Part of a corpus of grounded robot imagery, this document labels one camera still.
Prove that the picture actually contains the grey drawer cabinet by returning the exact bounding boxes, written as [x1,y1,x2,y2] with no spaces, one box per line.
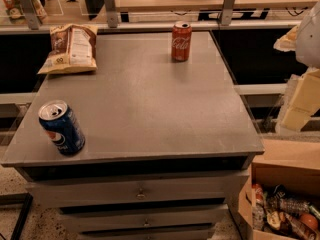
[2,32,264,240]

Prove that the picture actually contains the snack items in box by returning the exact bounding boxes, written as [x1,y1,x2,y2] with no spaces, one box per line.
[252,183,320,240]

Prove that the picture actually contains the cardboard box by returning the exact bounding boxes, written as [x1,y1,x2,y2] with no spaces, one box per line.
[238,139,320,240]

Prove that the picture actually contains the orange snack package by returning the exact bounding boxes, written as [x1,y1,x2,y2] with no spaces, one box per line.
[0,0,48,22]

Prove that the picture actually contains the brown chip bag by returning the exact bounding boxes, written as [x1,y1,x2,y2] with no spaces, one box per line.
[38,24,98,74]

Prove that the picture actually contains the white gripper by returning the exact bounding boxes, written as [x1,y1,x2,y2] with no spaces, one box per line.
[273,1,320,132]

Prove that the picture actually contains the red coca-cola can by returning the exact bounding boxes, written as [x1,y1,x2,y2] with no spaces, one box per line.
[171,21,192,61]

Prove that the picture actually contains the metal railing frame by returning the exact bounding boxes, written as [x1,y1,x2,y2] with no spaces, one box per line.
[0,0,320,35]

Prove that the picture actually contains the blue pepsi can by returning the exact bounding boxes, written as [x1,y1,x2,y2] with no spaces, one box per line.
[38,100,85,156]

